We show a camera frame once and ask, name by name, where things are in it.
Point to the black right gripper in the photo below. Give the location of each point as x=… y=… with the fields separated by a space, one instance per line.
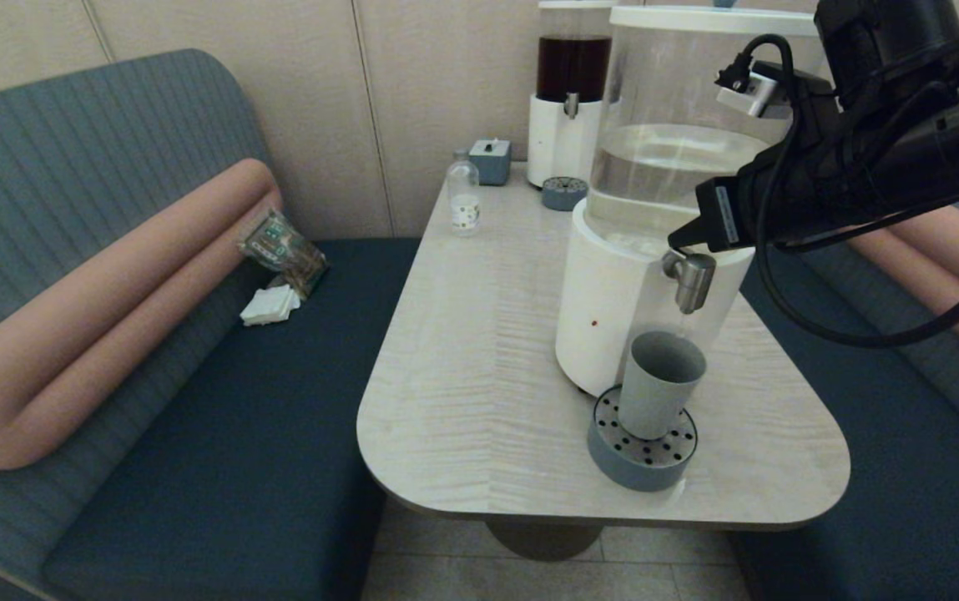
x=788 y=196

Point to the clear tank water dispenser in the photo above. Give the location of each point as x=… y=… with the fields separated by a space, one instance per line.
x=604 y=292

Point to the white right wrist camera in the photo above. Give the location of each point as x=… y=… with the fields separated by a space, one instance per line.
x=750 y=93

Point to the white folded napkins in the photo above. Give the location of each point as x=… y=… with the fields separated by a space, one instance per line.
x=270 y=307

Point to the blue-grey tissue box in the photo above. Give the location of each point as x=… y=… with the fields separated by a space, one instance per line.
x=490 y=164

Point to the pink bolster cushion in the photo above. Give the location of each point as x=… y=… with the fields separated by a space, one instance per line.
x=95 y=325
x=946 y=275

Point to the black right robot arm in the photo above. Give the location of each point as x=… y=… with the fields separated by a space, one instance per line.
x=946 y=150

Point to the grey-blue plastic cup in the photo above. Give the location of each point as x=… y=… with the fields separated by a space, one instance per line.
x=654 y=392

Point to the dark drink dispenser lid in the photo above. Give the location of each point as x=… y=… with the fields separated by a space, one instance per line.
x=571 y=3

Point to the green snack bag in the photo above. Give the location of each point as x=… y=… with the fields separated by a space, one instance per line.
x=283 y=249

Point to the small clear bottle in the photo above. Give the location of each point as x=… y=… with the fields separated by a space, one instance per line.
x=463 y=210

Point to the large blue round drip tray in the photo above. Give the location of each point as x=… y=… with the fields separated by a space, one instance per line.
x=631 y=472

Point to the blue-grey booth sofa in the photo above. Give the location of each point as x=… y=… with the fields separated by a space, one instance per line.
x=195 y=459
x=905 y=501

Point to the dark drink dispenser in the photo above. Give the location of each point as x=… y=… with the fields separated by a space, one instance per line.
x=554 y=138

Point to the water dispenser white lid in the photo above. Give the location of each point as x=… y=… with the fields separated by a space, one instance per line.
x=679 y=20

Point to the small blue round drip tray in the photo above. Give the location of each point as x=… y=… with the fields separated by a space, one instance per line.
x=563 y=197

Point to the dark round table pedestal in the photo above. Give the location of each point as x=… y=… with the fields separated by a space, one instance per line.
x=542 y=542

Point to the dark drink dispenser tap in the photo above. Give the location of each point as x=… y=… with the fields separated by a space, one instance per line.
x=570 y=104

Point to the silver water dispenser tap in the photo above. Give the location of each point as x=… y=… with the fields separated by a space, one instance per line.
x=694 y=284

